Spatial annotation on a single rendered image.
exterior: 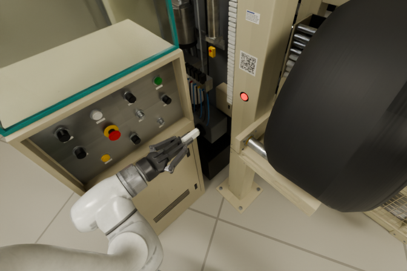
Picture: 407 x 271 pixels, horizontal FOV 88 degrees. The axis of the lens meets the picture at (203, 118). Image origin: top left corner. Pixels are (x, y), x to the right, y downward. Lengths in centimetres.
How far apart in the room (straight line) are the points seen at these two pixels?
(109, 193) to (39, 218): 159
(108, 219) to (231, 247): 114
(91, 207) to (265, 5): 71
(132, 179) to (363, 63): 61
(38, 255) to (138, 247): 27
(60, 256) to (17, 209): 194
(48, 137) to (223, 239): 129
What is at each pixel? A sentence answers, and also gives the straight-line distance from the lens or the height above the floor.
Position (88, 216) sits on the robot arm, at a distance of 68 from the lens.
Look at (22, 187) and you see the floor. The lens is 248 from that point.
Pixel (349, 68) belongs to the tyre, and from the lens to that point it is 49.
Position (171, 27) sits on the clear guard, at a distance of 75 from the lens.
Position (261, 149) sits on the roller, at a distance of 89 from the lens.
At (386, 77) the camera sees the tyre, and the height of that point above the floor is 141.
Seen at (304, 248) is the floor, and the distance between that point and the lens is 177.
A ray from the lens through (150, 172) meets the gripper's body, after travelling 68.
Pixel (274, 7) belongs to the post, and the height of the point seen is 142.
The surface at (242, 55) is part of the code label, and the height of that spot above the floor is 124.
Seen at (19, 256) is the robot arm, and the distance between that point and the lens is 41.
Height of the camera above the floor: 166
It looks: 49 degrees down
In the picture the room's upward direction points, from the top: 6 degrees counter-clockwise
